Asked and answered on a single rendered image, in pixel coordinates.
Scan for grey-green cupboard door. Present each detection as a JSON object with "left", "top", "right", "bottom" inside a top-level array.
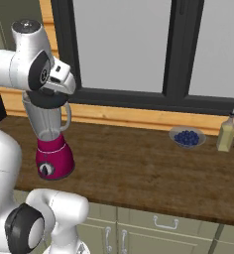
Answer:
[
  {"left": 74, "top": 201, "right": 119, "bottom": 254},
  {"left": 117, "top": 223, "right": 217, "bottom": 254},
  {"left": 210, "top": 223, "right": 234, "bottom": 254}
]

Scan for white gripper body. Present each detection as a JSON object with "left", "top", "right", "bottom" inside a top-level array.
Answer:
[{"left": 43, "top": 70, "right": 76, "bottom": 97}]

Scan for grey-green drawer front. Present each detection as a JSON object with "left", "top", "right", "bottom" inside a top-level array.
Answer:
[{"left": 117, "top": 205, "right": 220, "bottom": 233}]

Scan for grey-green tall cupboard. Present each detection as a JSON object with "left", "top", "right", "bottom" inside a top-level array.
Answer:
[{"left": 0, "top": 0, "right": 42, "bottom": 52}]

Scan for black framed window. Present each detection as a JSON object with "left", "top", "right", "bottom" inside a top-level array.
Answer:
[{"left": 50, "top": 0, "right": 234, "bottom": 117}]

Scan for silver drawer handle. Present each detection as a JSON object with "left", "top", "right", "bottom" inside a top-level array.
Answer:
[{"left": 152, "top": 214, "right": 179, "bottom": 230}]

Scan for black blender lid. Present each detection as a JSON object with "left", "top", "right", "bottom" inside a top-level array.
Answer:
[{"left": 24, "top": 88, "right": 70, "bottom": 109}]

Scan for blender with magenta base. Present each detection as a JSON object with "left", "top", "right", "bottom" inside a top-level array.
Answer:
[{"left": 22, "top": 92, "right": 76, "bottom": 182}]

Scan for glass bowl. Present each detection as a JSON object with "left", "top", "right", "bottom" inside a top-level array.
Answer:
[{"left": 169, "top": 125, "right": 207, "bottom": 150}]

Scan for silver cupboard door handle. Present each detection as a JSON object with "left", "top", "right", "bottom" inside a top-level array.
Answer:
[
  {"left": 104, "top": 226, "right": 113, "bottom": 254},
  {"left": 120, "top": 229, "right": 129, "bottom": 254}
]

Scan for yellow oil bottle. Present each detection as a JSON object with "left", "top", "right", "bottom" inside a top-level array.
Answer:
[{"left": 216, "top": 107, "right": 234, "bottom": 153}]

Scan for blueberries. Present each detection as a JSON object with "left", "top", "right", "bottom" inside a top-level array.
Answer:
[{"left": 174, "top": 130, "right": 200, "bottom": 147}]

